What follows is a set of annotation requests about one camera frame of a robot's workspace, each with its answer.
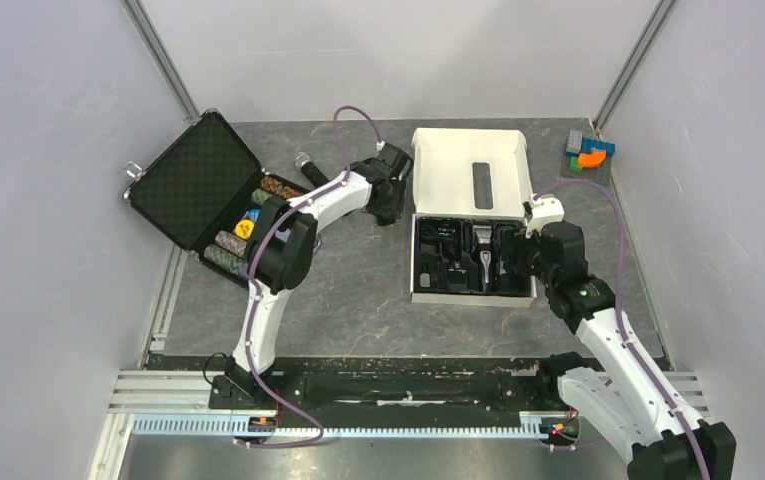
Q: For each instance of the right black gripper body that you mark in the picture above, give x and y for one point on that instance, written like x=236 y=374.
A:
x=529 y=261

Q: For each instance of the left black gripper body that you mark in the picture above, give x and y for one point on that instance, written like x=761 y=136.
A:
x=393 y=205

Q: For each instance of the white clipper kit box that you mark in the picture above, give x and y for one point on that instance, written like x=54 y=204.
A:
x=464 y=177

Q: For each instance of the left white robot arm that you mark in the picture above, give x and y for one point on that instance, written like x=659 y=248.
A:
x=280 y=252

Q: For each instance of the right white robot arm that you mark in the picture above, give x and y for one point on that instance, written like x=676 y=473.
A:
x=637 y=410

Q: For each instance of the silver hair clipper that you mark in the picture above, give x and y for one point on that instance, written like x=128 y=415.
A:
x=482 y=234

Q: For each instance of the black microphone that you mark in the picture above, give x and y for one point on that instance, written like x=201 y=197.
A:
x=310 y=170

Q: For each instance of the green toy brick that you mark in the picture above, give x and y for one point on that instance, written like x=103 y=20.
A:
x=574 y=165

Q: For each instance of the grey toy brick baseplate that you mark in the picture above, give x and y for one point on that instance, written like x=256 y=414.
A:
x=600 y=175

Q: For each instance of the orange brown chip stack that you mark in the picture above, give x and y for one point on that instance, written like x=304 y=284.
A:
x=277 y=187

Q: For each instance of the grey toy brick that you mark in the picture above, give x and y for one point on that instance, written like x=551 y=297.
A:
x=573 y=145

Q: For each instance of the orange curved toy piece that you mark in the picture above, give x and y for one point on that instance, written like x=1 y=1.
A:
x=591 y=159

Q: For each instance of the blue toy brick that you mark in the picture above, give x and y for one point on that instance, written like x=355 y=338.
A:
x=589 y=145

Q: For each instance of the yellow dealer button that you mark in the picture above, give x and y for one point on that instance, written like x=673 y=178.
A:
x=244 y=228

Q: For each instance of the purple chip stack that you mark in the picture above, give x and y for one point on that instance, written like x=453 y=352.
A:
x=231 y=243

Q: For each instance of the dark green chip stack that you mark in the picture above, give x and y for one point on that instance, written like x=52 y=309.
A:
x=226 y=261

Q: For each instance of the black aluminium poker case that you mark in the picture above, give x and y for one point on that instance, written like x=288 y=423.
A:
x=201 y=185

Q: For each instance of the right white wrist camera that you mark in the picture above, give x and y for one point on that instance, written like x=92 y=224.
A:
x=541 y=211

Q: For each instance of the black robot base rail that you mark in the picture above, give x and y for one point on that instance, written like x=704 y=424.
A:
x=315 y=383

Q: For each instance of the white cable duct strip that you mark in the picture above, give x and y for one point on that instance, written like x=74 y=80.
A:
x=236 y=425

